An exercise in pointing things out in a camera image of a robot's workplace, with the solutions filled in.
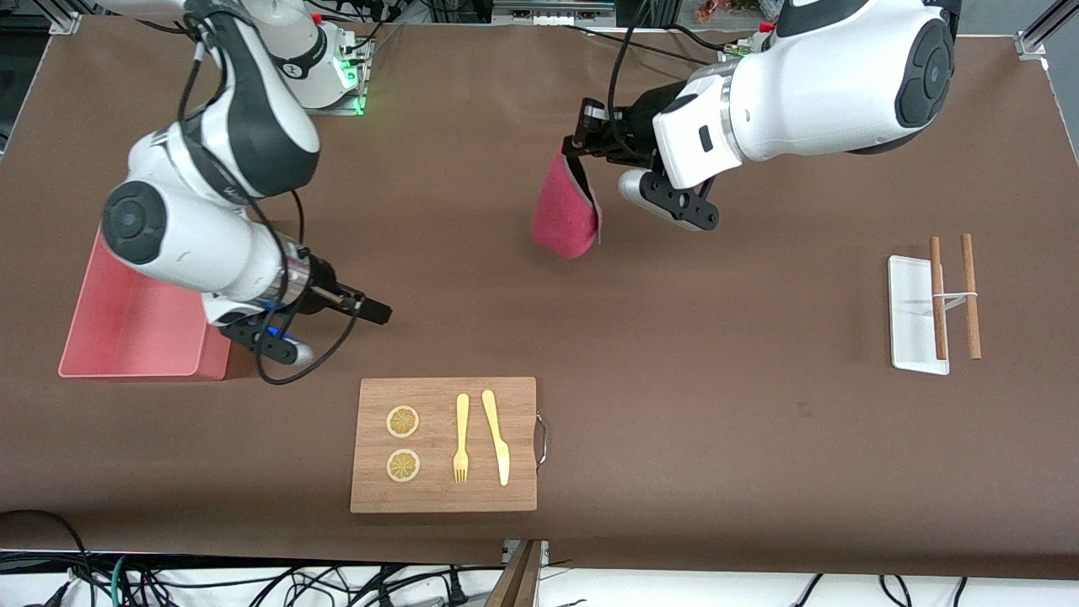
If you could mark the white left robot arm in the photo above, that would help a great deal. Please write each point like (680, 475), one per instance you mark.
(826, 84)

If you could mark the pink plastic bin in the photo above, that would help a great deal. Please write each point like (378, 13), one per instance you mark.
(126, 337)

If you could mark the lemon slice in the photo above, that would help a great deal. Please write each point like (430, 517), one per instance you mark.
(402, 421)
(403, 465)

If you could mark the small metal bracket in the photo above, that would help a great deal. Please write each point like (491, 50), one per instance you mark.
(544, 552)

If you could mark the aluminium frame corner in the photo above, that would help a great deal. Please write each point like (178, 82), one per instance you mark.
(66, 21)
(1033, 42)

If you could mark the yellow plastic knife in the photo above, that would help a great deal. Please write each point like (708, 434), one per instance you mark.
(491, 417)

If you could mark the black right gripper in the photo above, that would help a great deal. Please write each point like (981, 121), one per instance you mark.
(327, 289)

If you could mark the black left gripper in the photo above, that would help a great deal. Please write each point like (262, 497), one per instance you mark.
(642, 123)

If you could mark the pink cloth with grey trim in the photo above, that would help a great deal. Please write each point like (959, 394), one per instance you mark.
(565, 219)

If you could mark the wooden rack rod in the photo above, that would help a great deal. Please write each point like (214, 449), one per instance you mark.
(971, 329)
(937, 329)

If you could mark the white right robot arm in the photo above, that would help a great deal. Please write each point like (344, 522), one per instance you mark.
(185, 236)

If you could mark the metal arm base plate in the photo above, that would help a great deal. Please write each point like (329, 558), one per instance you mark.
(358, 84)

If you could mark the white rack base tray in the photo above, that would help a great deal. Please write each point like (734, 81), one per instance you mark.
(910, 320)

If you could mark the yellow plastic fork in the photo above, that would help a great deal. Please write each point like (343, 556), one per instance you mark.
(462, 421)

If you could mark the wooden stand leg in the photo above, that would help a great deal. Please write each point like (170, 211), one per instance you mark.
(516, 582)

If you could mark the wooden cutting board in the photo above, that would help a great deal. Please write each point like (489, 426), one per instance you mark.
(438, 497)

